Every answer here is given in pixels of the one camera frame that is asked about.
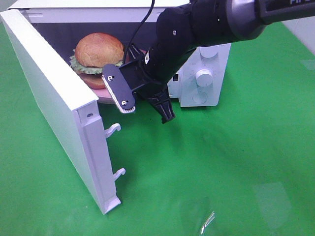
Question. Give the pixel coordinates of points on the upper white microwave knob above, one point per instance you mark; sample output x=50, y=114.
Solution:
x=208, y=52

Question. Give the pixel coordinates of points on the pink round plate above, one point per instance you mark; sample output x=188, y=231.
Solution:
x=105, y=96

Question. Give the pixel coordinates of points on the lower white microwave knob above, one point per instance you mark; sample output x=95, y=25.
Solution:
x=204, y=78

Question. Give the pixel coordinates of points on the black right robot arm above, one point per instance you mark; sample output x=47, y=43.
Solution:
x=200, y=23

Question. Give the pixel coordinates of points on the round microwave door button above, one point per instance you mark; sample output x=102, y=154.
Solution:
x=200, y=98

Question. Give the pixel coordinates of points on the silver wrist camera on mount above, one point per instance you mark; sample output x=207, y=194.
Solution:
x=118, y=88

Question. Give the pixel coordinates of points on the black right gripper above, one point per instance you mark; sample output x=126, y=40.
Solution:
x=147, y=74

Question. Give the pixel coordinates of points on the white microwave knob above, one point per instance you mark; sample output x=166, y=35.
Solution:
x=208, y=52
x=204, y=78

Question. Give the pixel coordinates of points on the white microwave door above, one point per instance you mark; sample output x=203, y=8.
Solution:
x=69, y=106

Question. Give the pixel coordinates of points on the burger with lettuce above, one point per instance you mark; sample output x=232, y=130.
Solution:
x=92, y=53

